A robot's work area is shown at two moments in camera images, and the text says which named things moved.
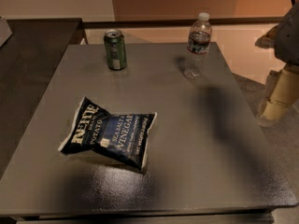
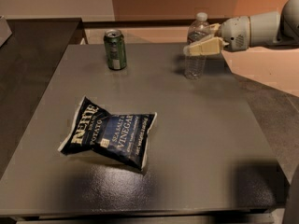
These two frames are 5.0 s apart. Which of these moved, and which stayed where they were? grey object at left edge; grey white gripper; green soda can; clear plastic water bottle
Moved: grey white gripper
Stayed: green soda can; clear plastic water bottle; grey object at left edge
